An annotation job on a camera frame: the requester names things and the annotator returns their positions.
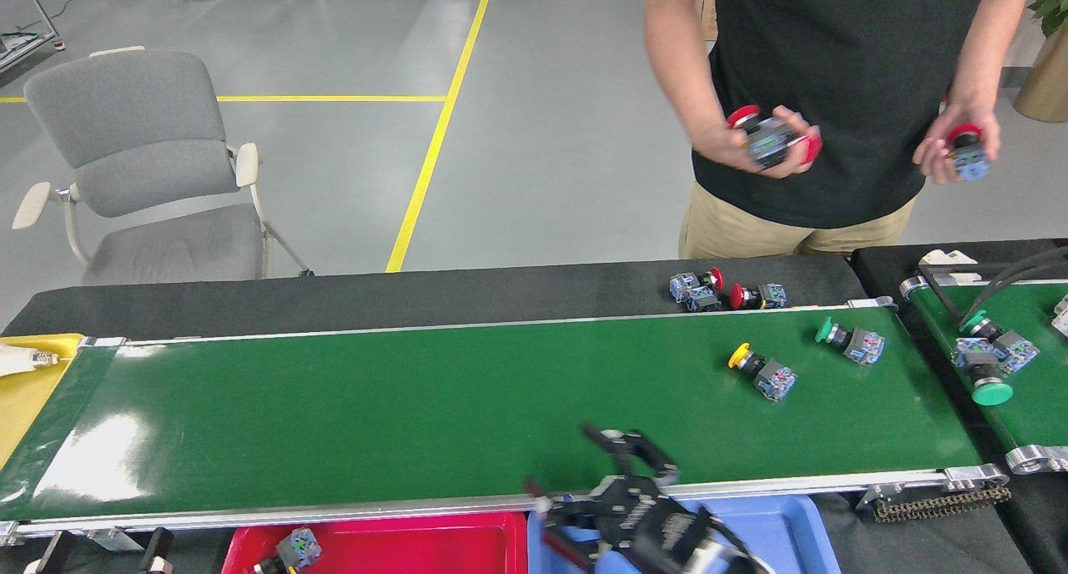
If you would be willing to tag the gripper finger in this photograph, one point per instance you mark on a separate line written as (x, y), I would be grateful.
(52, 557)
(157, 553)

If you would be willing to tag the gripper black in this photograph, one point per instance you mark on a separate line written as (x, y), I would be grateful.
(663, 541)

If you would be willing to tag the green push button switch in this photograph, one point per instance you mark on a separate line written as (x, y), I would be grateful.
(993, 390)
(1018, 353)
(863, 346)

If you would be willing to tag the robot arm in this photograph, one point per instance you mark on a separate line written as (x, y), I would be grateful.
(734, 559)

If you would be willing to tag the person's right forearm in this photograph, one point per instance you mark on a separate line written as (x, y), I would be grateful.
(680, 82)

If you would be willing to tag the person's left forearm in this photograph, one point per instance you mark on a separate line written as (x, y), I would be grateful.
(989, 57)

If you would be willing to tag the long green conveyor belt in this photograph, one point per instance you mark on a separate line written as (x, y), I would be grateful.
(417, 415)

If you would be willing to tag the green feeder conveyor belt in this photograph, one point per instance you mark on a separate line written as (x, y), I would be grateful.
(1035, 407)

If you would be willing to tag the person's right hand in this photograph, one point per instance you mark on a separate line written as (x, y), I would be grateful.
(717, 148)

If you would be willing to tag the person's left hand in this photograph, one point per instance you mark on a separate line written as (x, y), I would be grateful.
(933, 153)

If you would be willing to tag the yellow plastic bin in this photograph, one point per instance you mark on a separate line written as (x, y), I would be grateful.
(25, 407)

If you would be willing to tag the blue plastic bin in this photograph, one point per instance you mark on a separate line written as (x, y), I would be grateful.
(776, 541)

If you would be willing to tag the white tube with metal tip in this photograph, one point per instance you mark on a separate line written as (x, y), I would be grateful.
(21, 361)

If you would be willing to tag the red plastic bin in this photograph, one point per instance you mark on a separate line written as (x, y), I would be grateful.
(417, 549)

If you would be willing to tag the white plastic piece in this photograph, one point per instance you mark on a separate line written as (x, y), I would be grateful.
(947, 261)

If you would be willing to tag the grey office chair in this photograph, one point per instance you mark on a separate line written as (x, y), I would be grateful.
(142, 132)

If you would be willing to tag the person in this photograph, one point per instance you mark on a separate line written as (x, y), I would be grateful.
(834, 73)

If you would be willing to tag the tan cardboard box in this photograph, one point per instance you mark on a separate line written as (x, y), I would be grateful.
(707, 7)

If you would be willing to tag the potted plant with tan pot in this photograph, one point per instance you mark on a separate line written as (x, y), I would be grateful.
(1047, 73)

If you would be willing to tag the push button switch blue base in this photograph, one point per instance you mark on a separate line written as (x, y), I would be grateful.
(299, 549)

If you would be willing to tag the yellow push button switch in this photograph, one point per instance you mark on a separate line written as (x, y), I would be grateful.
(776, 380)

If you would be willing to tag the black guide frame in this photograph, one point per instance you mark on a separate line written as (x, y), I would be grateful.
(941, 294)

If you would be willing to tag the metal cart frame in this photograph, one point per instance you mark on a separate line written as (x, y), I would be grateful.
(21, 50)

